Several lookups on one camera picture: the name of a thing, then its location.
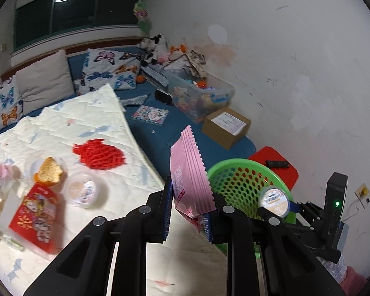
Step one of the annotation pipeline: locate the pink snack packet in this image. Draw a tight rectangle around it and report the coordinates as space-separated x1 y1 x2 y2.
169 125 216 235

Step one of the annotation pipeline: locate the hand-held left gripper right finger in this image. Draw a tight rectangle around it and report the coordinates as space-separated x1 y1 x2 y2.
203 193 347 296

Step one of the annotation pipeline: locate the small butterfly print pillow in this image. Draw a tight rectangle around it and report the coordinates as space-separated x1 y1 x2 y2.
0 75 24 134

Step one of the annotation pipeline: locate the blue bed sheet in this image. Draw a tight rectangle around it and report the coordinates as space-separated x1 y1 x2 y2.
66 45 256 173

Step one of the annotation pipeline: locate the red plastic stool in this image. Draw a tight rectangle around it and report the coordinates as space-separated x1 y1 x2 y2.
248 146 299 189

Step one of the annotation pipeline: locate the red foam fruit net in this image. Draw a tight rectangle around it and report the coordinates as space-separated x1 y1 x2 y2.
72 139 126 170

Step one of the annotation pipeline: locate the small glass bottle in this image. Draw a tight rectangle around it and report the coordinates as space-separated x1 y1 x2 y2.
0 234 26 252

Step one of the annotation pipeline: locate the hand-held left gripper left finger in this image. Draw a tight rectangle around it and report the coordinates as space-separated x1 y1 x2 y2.
23 175 173 296

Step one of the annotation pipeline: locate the wooden bed headboard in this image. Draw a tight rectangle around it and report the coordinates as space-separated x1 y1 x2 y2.
0 35 144 79

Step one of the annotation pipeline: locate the white quilted blanket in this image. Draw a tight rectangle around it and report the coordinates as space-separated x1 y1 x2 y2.
0 83 229 296

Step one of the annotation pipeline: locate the colourful sticker book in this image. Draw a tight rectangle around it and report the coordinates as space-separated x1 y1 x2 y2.
131 105 169 125

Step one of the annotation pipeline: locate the green plastic basket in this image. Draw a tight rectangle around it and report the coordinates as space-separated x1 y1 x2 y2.
206 158 292 255

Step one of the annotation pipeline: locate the beige pillow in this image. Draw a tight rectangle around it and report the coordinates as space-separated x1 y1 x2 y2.
15 49 75 114

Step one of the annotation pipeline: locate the person's right forearm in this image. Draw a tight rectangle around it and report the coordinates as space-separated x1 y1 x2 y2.
322 251 368 295

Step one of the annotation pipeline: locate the small black device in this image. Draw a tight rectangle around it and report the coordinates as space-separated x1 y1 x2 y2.
155 89 173 107

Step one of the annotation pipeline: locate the white paper carton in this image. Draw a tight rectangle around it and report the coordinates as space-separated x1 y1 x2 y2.
0 188 23 238

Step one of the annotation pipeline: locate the gold wrapped snack in cup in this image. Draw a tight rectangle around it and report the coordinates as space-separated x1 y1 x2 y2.
34 157 65 188

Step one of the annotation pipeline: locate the brown cardboard box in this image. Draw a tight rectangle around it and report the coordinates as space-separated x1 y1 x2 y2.
201 107 252 150

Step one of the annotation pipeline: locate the grey patterned cloth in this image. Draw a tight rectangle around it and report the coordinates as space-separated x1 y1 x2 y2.
120 93 150 107

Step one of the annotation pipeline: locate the black and white plush cow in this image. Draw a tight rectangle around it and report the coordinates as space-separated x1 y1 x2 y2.
137 33 171 66

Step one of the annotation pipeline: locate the large butterfly print pillow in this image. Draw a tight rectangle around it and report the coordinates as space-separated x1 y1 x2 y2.
76 48 142 95

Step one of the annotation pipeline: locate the wall socket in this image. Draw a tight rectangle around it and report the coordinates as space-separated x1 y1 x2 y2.
354 184 370 208

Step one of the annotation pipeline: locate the round clear labelled container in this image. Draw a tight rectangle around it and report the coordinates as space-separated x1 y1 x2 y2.
63 170 107 208

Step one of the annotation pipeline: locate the paper flower decoration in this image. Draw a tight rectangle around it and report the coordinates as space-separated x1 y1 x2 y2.
133 0 152 35

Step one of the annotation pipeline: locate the clear plastic storage bin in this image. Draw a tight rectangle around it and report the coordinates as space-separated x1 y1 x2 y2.
167 68 236 124

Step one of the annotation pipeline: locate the red printed packet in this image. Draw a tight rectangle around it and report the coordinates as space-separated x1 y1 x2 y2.
9 183 62 255

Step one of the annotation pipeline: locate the small round lidded cup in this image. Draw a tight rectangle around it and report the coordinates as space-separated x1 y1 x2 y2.
257 186 290 218

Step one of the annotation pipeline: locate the patterned beige cloth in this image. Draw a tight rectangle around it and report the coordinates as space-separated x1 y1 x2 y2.
185 49 209 79

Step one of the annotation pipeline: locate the dark window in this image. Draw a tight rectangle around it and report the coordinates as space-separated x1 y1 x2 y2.
14 0 146 49

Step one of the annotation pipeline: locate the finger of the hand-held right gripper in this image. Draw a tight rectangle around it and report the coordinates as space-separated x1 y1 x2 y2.
288 201 326 229

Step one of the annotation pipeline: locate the clear and pink plastic bag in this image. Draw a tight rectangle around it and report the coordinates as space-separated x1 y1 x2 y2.
0 163 23 204

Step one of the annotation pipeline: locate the white flat box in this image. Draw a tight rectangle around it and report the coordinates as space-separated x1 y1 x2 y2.
141 65 171 87

